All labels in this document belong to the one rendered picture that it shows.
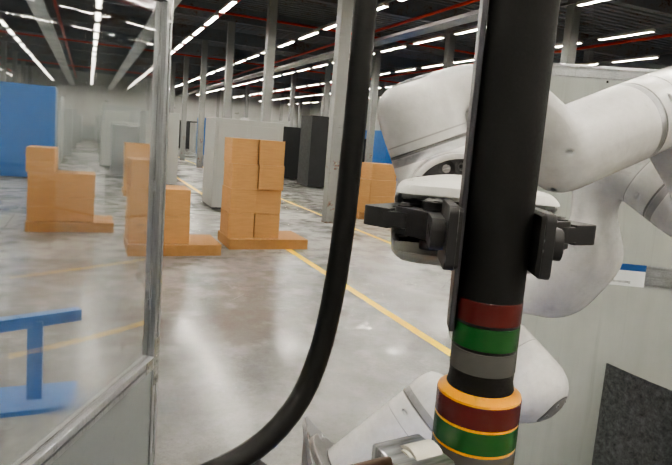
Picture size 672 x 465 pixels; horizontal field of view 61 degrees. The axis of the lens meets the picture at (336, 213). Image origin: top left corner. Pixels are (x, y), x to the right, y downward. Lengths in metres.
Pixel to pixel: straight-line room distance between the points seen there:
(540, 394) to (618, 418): 1.38
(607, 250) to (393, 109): 0.51
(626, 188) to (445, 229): 0.63
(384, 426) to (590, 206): 0.49
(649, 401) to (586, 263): 1.39
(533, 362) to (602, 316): 1.29
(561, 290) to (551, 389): 0.17
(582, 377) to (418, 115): 1.93
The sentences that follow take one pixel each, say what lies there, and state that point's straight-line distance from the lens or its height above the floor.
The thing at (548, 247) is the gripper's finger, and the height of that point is 1.63.
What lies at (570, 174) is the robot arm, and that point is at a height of 1.66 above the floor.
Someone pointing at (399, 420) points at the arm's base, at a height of 1.21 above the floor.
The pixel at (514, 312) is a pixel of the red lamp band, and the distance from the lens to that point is 0.30.
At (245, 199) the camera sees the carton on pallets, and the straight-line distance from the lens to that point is 8.43.
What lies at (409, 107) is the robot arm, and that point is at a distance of 0.51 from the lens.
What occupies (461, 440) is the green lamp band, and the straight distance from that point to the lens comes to 0.31.
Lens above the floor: 1.67
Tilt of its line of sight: 7 degrees down
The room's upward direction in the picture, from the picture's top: 5 degrees clockwise
